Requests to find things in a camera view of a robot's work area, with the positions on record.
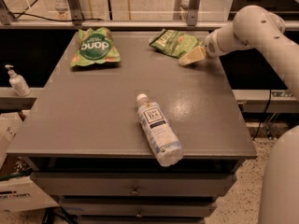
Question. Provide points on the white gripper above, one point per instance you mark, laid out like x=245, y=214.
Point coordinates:
x=212, y=47

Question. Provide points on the green jalapeno kettle chip bag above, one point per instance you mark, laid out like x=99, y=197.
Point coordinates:
x=174, y=43

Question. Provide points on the blue label plastic tea bottle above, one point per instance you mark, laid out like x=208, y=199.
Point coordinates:
x=162, y=140

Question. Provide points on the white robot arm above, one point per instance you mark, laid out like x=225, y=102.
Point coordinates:
x=254, y=27

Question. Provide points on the green dang chip bag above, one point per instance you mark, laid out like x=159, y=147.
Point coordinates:
x=95, y=47

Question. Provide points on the white pump dispenser bottle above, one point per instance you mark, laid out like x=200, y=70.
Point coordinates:
x=17, y=82

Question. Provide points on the grey drawer cabinet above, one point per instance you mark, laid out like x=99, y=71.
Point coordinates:
x=86, y=147

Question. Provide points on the metal drawer knob upper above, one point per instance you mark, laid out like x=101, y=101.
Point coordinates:
x=135, y=191

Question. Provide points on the metal drawer knob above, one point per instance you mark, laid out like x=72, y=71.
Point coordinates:
x=135, y=191
x=139, y=214

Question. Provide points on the metal drawer knob lower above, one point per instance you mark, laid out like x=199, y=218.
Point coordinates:
x=139, y=214

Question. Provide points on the white cardboard box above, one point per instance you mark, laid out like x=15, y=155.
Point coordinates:
x=17, y=191

